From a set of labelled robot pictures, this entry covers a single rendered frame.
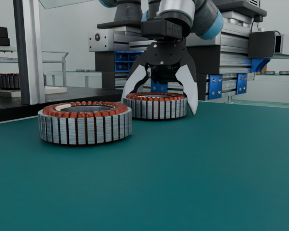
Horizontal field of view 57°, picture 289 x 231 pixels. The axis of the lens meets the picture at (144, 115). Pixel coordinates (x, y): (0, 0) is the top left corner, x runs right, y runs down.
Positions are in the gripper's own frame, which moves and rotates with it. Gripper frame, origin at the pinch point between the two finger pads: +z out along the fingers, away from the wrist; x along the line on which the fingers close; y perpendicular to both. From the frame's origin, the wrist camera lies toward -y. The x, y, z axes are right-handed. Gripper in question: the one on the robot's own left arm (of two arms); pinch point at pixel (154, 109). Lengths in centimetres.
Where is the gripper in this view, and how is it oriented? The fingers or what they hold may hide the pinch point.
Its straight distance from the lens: 47.2
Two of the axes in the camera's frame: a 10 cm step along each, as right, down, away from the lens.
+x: -9.4, -0.7, 3.5
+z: -1.8, 9.3, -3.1
